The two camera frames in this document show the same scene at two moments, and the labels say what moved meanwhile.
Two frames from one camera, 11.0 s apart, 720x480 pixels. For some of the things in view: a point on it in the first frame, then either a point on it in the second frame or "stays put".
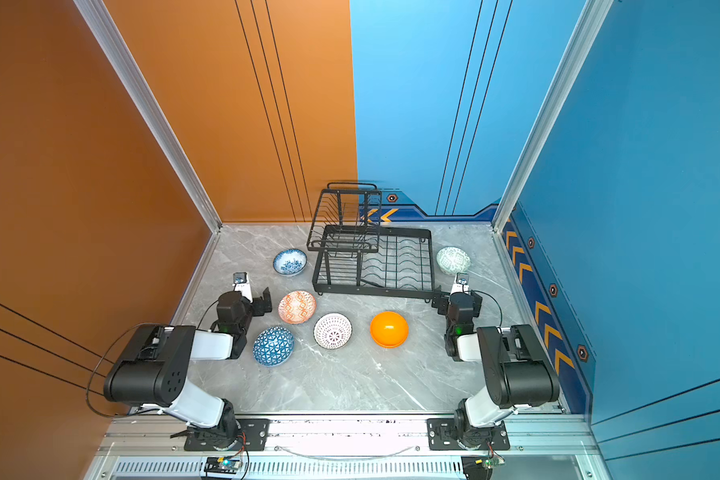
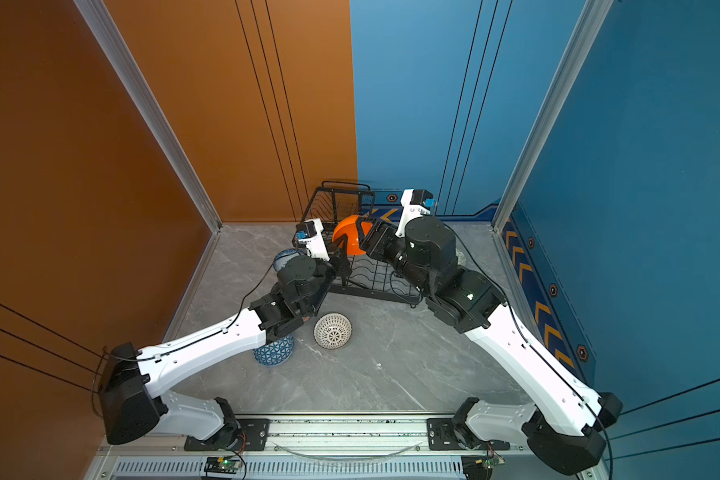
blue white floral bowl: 290,262 stays put
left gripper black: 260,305 → 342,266
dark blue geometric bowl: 273,346 stays put
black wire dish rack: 357,255 stays put
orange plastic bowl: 389,329 → 348,228
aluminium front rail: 346,449 stays put
